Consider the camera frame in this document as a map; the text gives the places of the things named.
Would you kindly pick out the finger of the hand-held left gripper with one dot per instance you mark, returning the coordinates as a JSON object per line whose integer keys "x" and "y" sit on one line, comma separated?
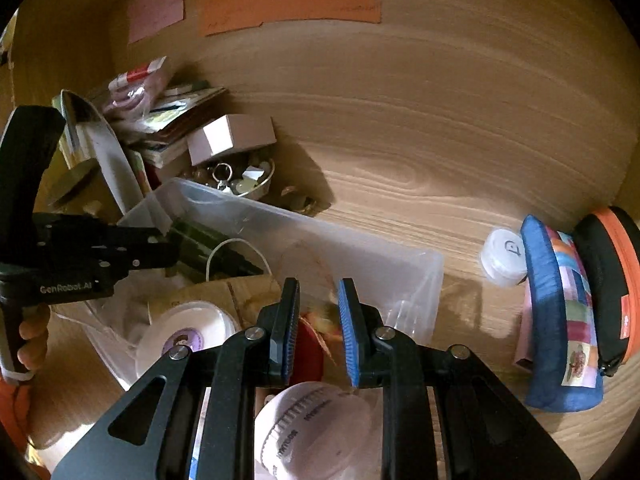
{"x": 130, "y": 237}
{"x": 145, "y": 259}

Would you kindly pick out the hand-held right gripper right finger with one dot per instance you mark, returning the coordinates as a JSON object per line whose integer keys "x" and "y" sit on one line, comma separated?
{"x": 350, "y": 340}

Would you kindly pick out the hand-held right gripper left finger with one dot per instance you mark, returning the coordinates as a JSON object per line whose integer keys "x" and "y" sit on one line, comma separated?
{"x": 287, "y": 340}

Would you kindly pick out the red pouch with gold bells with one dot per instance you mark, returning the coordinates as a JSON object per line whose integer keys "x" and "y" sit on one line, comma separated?
{"x": 310, "y": 350}

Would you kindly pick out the clear plastic storage box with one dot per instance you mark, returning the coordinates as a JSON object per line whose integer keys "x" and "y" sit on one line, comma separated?
{"x": 360, "y": 260}

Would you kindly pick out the white tape roll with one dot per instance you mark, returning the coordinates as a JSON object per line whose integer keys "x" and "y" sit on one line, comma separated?
{"x": 185, "y": 330}

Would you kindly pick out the pink round case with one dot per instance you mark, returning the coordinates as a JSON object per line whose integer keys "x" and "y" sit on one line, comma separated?
{"x": 310, "y": 430}

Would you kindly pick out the wooden desktop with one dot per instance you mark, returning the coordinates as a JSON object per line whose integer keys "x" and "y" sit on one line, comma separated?
{"x": 400, "y": 185}

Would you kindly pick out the person's left hand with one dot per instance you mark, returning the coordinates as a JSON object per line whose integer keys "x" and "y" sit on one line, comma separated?
{"x": 35, "y": 340}

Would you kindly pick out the brown jar with lid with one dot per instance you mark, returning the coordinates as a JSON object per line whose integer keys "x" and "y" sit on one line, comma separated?
{"x": 72, "y": 182}

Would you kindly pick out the metal bowl of trinkets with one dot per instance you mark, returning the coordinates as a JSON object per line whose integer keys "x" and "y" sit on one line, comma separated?
{"x": 240, "y": 180}

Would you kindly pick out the plastic bag with pink contents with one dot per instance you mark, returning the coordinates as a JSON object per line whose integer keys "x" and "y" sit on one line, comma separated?
{"x": 135, "y": 90}

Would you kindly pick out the stack of notebooks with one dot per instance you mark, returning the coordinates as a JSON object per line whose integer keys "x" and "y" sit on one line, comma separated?
{"x": 180, "y": 120}

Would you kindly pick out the small pink box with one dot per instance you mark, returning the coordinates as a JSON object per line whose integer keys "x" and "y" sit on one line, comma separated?
{"x": 230, "y": 137}

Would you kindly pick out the small white round container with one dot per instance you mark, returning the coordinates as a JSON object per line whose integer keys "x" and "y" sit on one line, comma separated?
{"x": 502, "y": 257}

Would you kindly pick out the flat pink box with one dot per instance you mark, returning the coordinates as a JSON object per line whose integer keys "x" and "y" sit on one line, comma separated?
{"x": 525, "y": 325}

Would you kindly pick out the pink paper note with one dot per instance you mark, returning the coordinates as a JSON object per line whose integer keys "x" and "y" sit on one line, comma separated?
{"x": 155, "y": 7}

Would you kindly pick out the blue patchwork pencil case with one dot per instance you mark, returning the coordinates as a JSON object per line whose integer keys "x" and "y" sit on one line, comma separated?
{"x": 555, "y": 310}

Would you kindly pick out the black orange zip case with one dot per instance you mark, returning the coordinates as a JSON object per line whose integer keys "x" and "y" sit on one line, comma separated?
{"x": 610, "y": 280}

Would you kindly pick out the orange paper note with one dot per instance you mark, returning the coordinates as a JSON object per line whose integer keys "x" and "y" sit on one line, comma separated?
{"x": 290, "y": 2}

